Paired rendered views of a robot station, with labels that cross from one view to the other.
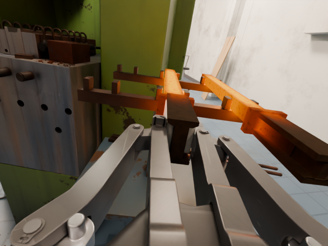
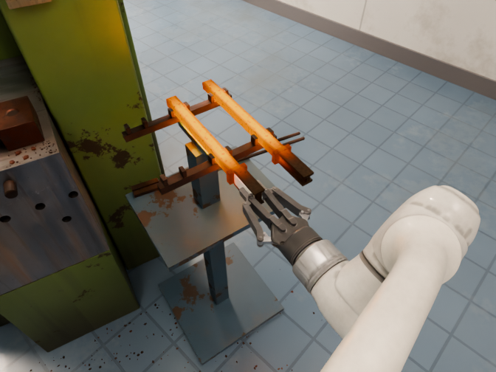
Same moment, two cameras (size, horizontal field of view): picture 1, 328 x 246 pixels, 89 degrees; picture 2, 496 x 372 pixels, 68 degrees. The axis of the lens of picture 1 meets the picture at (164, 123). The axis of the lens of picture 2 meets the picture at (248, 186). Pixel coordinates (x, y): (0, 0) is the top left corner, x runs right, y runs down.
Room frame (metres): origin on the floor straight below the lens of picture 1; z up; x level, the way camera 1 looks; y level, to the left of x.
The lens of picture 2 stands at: (-0.29, 0.26, 1.54)
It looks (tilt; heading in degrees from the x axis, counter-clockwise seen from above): 48 degrees down; 329
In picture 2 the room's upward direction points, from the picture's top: straight up
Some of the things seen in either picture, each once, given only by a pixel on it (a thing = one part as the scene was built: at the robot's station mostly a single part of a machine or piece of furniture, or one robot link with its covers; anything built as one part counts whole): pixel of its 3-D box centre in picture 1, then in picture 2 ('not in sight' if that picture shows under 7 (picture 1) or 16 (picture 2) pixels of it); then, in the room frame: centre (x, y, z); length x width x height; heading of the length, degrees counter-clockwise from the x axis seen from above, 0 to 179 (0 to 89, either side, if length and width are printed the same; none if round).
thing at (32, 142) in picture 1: (71, 100); (7, 170); (0.80, 0.50, 0.69); 0.56 x 0.38 x 0.45; 178
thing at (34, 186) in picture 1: (77, 169); (61, 248); (0.80, 0.50, 0.23); 0.56 x 0.38 x 0.47; 178
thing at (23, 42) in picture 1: (52, 42); not in sight; (0.80, 0.55, 0.96); 0.42 x 0.20 x 0.09; 178
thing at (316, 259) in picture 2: not in sight; (318, 265); (-0.06, -0.03, 0.94); 0.09 x 0.06 x 0.09; 93
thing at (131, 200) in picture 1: (156, 173); (207, 200); (0.39, 0.00, 0.67); 0.40 x 0.30 x 0.02; 93
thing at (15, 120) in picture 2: (71, 51); (18, 122); (0.64, 0.38, 0.95); 0.12 x 0.09 x 0.07; 178
